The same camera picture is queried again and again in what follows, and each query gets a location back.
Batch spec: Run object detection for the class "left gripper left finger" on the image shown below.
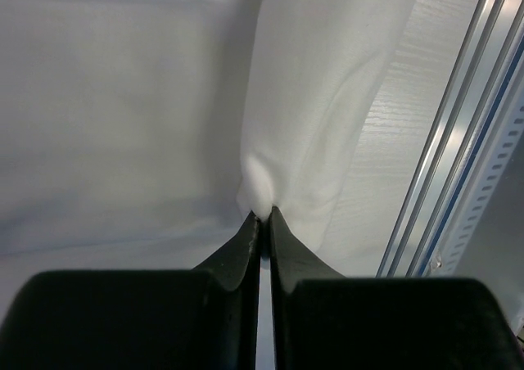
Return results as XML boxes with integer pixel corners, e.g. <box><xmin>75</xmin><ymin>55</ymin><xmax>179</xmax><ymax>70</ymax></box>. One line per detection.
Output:
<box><xmin>1</xmin><ymin>215</ymin><xmax>260</xmax><ymax>369</ymax></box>

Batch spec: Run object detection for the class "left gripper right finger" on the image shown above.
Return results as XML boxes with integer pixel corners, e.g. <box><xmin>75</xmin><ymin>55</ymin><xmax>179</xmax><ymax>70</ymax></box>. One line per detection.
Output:
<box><xmin>268</xmin><ymin>209</ymin><xmax>523</xmax><ymax>369</ymax></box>

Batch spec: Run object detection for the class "white printed t shirt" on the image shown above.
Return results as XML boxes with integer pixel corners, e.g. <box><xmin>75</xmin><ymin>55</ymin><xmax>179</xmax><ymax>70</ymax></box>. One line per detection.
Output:
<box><xmin>1</xmin><ymin>0</ymin><xmax>416</xmax><ymax>279</ymax></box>

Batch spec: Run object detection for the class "white slotted cable duct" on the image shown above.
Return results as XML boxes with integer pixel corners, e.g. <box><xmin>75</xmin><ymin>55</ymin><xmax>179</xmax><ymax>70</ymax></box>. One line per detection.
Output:
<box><xmin>434</xmin><ymin>102</ymin><xmax>523</xmax><ymax>277</ymax></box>

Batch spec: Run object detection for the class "aluminium mounting rail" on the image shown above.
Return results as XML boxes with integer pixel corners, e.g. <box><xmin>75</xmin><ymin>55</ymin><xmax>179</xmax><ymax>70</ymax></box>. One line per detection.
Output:
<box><xmin>377</xmin><ymin>0</ymin><xmax>523</xmax><ymax>278</ymax></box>

